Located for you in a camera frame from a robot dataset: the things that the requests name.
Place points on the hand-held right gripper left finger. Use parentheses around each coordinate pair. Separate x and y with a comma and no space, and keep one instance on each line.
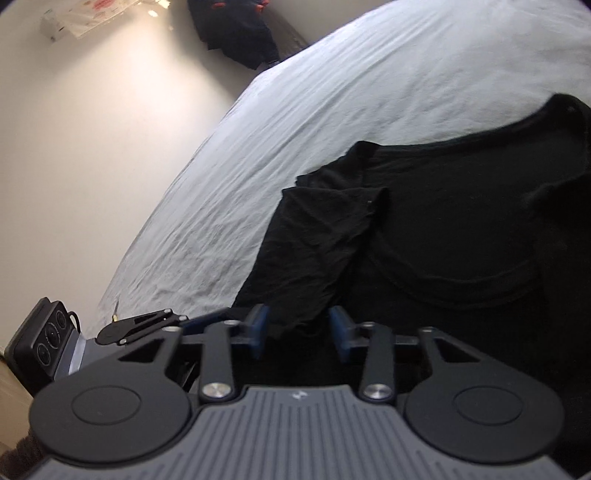
(257,325)

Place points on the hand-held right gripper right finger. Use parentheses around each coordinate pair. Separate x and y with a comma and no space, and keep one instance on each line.
(340,332)

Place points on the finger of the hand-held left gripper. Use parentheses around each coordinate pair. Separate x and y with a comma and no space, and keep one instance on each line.
(198,321)

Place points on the black garment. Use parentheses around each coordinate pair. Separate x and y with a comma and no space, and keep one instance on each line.
(438,230)

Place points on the person's left forearm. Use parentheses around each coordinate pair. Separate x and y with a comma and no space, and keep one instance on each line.
(21,457)

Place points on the dark hanging clothes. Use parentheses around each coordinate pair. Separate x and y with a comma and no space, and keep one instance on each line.
(235,32)

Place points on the white printed sheet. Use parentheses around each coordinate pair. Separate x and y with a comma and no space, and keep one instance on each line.
(83,16)

